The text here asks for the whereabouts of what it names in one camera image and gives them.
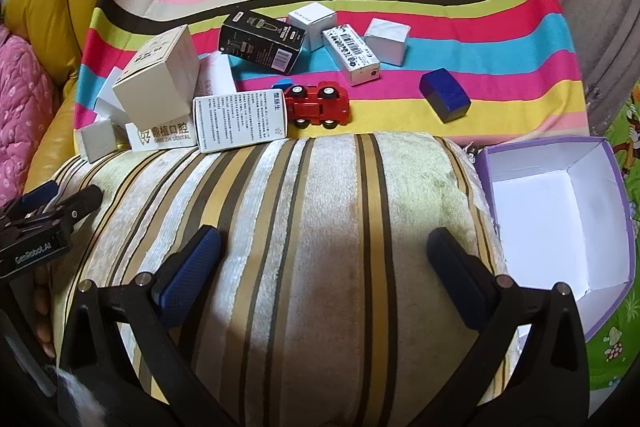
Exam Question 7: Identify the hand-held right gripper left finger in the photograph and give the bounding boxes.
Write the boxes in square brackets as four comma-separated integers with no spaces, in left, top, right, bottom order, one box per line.
[57,224,241,427]

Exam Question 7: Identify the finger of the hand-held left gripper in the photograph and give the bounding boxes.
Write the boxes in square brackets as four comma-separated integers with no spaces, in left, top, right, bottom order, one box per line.
[30,184,103,228]
[0,181,58,220]

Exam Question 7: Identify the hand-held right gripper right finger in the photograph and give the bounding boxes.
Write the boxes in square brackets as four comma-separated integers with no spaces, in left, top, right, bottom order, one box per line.
[405,227,591,427]

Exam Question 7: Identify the white box with tooth logo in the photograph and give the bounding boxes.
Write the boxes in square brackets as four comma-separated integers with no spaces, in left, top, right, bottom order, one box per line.
[124,121,201,152]

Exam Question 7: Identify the purple-rimmed white box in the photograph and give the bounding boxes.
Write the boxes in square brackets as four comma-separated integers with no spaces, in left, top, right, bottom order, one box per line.
[472,136,637,343]

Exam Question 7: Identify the large white cube box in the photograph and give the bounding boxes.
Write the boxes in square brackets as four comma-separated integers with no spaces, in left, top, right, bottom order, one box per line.
[112,24,201,128]

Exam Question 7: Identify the white box with text panel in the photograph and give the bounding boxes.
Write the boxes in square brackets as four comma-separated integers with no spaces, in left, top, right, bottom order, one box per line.
[192,89,288,154]

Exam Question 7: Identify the dark blue block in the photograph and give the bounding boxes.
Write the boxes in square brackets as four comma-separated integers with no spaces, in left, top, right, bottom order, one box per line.
[419,68,472,124]

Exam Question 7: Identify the red toy car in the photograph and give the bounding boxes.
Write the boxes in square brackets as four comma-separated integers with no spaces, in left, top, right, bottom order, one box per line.
[282,82,351,131]

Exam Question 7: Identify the black product box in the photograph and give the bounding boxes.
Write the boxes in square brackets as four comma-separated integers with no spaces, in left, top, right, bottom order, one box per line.
[219,11,307,75]

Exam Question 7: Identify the white barcode box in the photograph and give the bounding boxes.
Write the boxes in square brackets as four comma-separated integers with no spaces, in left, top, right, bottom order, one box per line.
[321,24,382,86]

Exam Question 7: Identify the person's left hand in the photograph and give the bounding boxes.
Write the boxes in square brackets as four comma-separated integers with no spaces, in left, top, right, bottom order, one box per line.
[32,269,57,358]

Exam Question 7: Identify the small white labelled box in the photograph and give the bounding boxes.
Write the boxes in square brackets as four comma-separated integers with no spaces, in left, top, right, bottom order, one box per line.
[74,117,126,164]

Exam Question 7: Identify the pink quilted cushion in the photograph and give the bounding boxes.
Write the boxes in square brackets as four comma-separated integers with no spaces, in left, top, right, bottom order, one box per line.
[0,24,63,208]

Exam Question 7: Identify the beige striped plush cushion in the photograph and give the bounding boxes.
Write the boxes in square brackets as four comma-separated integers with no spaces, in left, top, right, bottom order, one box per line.
[22,132,526,427]

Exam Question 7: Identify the green cartoon printed blanket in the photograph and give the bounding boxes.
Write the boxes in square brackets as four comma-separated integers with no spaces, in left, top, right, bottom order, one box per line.
[582,79,640,408]

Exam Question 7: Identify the silver white cube box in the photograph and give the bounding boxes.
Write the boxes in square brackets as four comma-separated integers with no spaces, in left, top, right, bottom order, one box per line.
[364,18,412,66]

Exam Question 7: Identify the white cord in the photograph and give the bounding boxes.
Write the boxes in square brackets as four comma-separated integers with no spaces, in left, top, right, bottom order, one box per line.
[55,367,103,427]

